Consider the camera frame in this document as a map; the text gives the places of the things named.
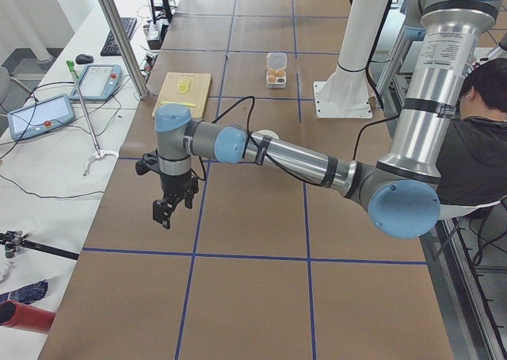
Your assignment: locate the black cable on table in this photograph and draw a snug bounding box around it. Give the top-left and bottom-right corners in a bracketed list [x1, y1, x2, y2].
[0, 173, 106, 201]

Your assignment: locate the red cylinder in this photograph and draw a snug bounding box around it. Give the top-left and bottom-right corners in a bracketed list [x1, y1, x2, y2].
[1, 301, 55, 334]

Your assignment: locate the black tripod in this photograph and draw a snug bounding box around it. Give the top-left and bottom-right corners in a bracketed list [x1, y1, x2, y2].
[1, 231, 79, 260]

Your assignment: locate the white reacher grabber tool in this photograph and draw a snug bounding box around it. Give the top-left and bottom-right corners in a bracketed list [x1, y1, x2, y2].
[66, 60, 119, 176]

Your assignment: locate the teach pendant tablet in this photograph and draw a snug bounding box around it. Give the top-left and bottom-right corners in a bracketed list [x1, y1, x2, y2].
[8, 94, 75, 141]
[78, 64, 122, 102]

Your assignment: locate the yellow plastic knife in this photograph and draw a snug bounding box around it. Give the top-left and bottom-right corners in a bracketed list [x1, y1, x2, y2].
[160, 101, 196, 107]

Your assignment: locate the aluminium frame post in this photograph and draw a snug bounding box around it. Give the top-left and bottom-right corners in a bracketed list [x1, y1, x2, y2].
[98, 0, 148, 100]

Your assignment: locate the folded dark blue umbrella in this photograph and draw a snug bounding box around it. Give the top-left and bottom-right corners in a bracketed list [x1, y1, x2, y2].
[1, 279, 49, 304]

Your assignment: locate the wooden cutting board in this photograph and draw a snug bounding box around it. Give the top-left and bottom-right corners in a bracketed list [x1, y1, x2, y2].
[152, 72, 212, 117]

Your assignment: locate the clear plastic egg box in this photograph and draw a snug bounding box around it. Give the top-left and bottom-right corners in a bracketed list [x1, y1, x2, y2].
[265, 52, 288, 89]

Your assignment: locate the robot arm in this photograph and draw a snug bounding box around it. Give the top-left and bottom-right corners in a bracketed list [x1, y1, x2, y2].
[153, 0, 506, 239]

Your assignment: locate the black keyboard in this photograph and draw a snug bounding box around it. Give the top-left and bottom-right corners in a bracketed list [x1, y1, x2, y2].
[100, 17, 138, 57]

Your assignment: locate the white bowl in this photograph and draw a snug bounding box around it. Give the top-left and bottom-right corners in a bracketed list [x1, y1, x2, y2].
[256, 129, 280, 140]

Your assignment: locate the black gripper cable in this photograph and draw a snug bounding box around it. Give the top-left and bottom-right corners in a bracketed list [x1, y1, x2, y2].
[189, 95, 278, 182]

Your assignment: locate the lemon slice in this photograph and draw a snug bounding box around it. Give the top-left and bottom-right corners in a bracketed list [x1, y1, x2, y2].
[177, 82, 189, 94]

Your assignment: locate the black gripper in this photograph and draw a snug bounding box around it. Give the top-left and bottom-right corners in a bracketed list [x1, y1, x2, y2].
[152, 171, 199, 229]

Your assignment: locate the black computer mouse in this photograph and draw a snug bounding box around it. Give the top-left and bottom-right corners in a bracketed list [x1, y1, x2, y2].
[75, 54, 94, 65]

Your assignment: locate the person in black jacket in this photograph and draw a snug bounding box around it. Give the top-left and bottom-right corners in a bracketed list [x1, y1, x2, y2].
[436, 58, 506, 207]

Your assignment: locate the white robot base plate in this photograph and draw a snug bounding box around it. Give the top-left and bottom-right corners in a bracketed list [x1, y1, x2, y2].
[313, 80, 372, 119]

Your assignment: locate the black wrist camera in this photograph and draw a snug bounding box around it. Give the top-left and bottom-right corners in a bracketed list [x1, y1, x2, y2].
[135, 151, 159, 176]

